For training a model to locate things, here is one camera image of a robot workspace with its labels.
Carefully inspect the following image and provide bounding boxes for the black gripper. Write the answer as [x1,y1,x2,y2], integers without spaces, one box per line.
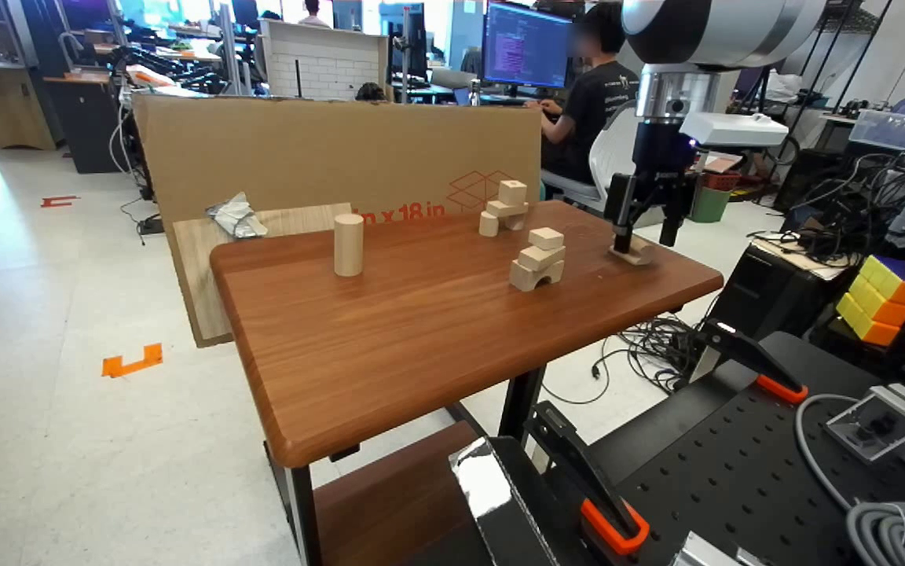
[608,117,704,259]

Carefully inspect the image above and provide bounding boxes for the wooden rectangular block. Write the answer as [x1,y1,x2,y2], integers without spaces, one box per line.
[514,242,567,273]
[483,198,532,222]

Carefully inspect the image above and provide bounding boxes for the wooden arch block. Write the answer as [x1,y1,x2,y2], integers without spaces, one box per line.
[505,255,566,296]

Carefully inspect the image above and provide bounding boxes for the wooden cylinder block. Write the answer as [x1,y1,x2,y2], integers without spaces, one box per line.
[331,212,368,279]

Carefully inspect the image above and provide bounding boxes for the green bucket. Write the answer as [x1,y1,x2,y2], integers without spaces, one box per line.
[685,187,732,226]

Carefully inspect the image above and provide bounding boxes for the white office chair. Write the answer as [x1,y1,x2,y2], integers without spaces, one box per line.
[541,104,645,216]

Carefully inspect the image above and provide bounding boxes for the red box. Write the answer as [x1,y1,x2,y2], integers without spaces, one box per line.
[696,152,748,196]

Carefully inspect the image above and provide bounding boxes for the person in black shirt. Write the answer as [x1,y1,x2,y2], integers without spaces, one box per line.
[536,3,645,190]

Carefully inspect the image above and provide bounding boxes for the black computer case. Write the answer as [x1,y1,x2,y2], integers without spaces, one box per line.
[706,242,843,343]

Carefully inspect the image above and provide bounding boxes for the computer monitor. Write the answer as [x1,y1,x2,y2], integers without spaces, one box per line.
[481,0,574,95]

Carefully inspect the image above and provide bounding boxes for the black table leg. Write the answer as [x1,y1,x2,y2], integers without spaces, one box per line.
[497,363,550,441]

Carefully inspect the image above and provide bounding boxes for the yellow orange colour cube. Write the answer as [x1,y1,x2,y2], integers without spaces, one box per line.
[833,253,905,352]

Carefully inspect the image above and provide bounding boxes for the silver power outlet box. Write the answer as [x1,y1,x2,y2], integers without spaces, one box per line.
[823,383,905,467]

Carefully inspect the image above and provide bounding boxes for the large cardboard sheet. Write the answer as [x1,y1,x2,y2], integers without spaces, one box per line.
[130,95,547,226]

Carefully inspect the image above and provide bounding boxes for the white partition panel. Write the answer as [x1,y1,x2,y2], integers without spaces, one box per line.
[260,19,392,104]

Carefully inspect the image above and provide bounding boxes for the brown lower shelf board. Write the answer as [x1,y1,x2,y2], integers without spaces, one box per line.
[308,417,497,566]

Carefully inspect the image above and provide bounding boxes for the crumpled white cloth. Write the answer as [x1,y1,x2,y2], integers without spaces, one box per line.
[203,193,271,242]

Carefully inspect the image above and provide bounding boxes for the light plywood board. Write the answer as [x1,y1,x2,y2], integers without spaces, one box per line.
[168,201,356,350]

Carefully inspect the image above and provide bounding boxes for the wooden cabinet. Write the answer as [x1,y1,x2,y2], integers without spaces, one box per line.
[0,58,57,154]

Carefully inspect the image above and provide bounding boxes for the black floor cables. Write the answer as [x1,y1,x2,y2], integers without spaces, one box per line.
[541,316,710,409]

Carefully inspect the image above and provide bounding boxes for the black clamp orange handle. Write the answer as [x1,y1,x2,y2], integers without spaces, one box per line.
[696,318,815,409]
[525,400,652,559]

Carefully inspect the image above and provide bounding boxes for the grey coiled cable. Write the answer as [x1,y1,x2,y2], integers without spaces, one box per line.
[792,389,905,566]

